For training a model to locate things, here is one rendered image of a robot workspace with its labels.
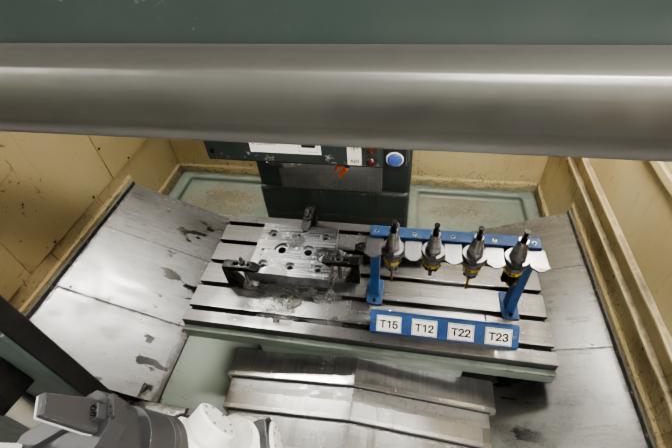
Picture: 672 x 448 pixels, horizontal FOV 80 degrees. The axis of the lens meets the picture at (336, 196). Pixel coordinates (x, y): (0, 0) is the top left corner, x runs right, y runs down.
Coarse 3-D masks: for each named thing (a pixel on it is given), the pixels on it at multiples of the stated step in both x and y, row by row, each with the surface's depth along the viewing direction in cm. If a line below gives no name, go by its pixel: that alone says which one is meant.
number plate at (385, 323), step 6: (378, 318) 127; (384, 318) 126; (390, 318) 126; (396, 318) 126; (378, 324) 127; (384, 324) 126; (390, 324) 126; (396, 324) 126; (378, 330) 127; (384, 330) 127; (390, 330) 126; (396, 330) 126
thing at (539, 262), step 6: (528, 252) 109; (534, 252) 109; (540, 252) 109; (534, 258) 107; (540, 258) 107; (546, 258) 107; (534, 264) 106; (540, 264) 106; (546, 264) 106; (534, 270) 105; (540, 270) 105; (546, 270) 104
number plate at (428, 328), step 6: (414, 324) 125; (420, 324) 125; (426, 324) 124; (432, 324) 124; (414, 330) 125; (420, 330) 125; (426, 330) 124; (432, 330) 124; (426, 336) 125; (432, 336) 124
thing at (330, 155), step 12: (204, 144) 87; (216, 144) 86; (228, 144) 86; (240, 144) 85; (216, 156) 89; (228, 156) 88; (240, 156) 88; (252, 156) 87; (264, 156) 87; (276, 156) 86; (288, 156) 86; (300, 156) 85; (312, 156) 84; (324, 156) 84; (336, 156) 83; (372, 156) 82; (408, 156) 81
